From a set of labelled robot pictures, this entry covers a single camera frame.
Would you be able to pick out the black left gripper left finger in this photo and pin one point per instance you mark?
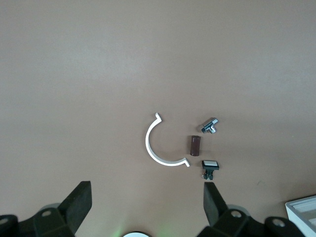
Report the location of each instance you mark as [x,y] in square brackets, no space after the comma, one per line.
[74,207]

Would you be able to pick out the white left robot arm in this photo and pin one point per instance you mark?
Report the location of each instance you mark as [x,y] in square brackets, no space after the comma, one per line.
[135,234]

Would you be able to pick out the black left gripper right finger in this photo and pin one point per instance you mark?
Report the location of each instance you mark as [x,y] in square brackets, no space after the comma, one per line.
[214,209]

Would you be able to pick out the black switch with white cap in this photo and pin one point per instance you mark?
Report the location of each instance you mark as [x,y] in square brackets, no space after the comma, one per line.
[210,165]

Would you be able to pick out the chrome metal fitting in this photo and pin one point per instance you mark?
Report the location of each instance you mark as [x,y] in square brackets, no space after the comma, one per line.
[208,124]

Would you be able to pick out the dark brown block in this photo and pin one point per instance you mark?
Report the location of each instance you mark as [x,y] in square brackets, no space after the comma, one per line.
[195,145]

